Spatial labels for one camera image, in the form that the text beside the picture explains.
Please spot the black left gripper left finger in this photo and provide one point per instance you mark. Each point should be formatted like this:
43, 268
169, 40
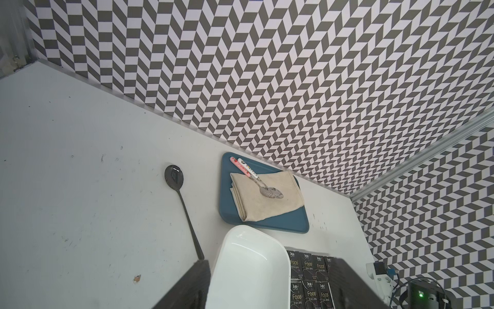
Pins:
190, 291

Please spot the black tissue pack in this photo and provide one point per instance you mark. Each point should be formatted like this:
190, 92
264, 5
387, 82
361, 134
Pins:
311, 296
321, 272
328, 262
297, 300
308, 269
324, 294
295, 262

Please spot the white handled spoon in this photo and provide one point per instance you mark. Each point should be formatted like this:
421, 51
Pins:
266, 191

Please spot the pink handled spoon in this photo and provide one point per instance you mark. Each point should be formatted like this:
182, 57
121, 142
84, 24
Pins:
247, 171

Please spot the white plastic storage box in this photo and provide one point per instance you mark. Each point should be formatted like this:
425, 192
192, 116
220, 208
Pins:
252, 271

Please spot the beige folded cloth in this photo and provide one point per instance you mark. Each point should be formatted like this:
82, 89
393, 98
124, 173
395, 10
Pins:
255, 202

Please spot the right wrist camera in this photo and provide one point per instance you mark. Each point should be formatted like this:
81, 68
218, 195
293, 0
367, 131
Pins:
383, 277

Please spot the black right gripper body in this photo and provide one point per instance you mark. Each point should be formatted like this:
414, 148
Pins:
424, 293

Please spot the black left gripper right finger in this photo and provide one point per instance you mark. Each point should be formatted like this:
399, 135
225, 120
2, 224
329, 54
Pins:
348, 289

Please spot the teal plastic tray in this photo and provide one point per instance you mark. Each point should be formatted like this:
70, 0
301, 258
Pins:
292, 222

